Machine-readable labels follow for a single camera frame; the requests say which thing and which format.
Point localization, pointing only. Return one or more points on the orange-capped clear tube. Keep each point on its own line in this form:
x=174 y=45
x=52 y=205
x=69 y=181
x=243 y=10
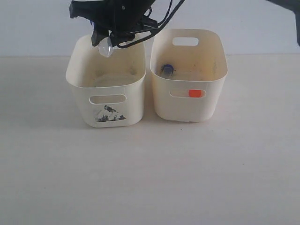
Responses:
x=195 y=93

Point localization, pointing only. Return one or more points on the blue-capped clear tube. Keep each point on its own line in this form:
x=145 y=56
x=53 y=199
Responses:
x=105 y=48
x=167 y=70

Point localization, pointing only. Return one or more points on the plain cream plastic bin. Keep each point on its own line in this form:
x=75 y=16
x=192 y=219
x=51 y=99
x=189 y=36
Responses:
x=200 y=63

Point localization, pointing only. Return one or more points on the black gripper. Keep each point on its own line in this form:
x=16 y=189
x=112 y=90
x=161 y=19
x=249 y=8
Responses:
x=114 y=15

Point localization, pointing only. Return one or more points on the cream bin with mountain print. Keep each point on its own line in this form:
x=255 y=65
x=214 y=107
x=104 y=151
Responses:
x=108 y=91

